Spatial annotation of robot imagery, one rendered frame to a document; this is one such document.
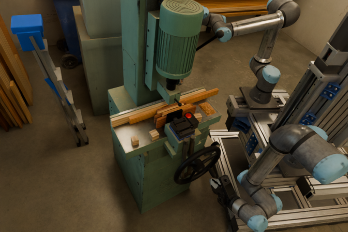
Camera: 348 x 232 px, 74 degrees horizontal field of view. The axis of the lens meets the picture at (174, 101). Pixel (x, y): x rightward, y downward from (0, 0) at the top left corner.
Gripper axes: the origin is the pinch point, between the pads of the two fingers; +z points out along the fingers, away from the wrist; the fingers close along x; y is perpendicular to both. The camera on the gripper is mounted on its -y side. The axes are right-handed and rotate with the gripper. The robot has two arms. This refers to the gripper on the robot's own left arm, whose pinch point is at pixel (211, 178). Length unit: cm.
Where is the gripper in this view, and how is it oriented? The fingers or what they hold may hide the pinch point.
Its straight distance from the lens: 134.9
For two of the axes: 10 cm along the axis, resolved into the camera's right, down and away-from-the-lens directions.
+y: 1.9, 9.1, 3.6
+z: -4.6, -2.4, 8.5
